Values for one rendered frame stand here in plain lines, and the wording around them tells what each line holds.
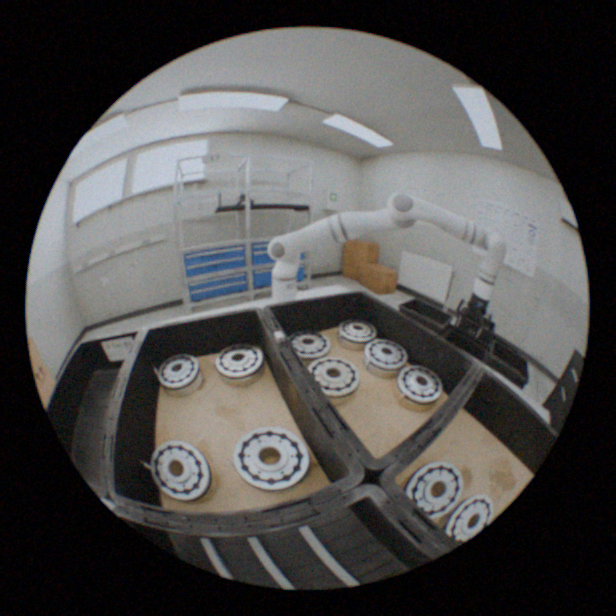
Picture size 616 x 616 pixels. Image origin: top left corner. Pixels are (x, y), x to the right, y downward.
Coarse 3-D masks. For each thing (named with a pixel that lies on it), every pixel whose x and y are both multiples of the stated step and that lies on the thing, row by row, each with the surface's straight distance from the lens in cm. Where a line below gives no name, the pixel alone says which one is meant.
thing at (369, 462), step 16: (272, 304) 45; (288, 304) 45; (384, 304) 50; (272, 320) 38; (432, 336) 43; (288, 352) 30; (304, 368) 27; (464, 384) 34; (320, 400) 23; (448, 400) 29; (432, 416) 26; (352, 432) 22; (416, 432) 24; (352, 448) 21; (400, 448) 22; (368, 464) 20; (384, 464) 21
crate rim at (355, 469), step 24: (240, 312) 43; (144, 336) 45; (288, 360) 29; (120, 408) 33; (312, 408) 23; (336, 432) 21; (360, 480) 20; (120, 504) 28; (144, 504) 25; (288, 504) 20; (312, 504) 19
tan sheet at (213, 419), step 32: (224, 384) 40; (256, 384) 39; (160, 416) 41; (192, 416) 38; (224, 416) 36; (256, 416) 34; (288, 416) 34; (224, 448) 33; (224, 480) 31; (320, 480) 30
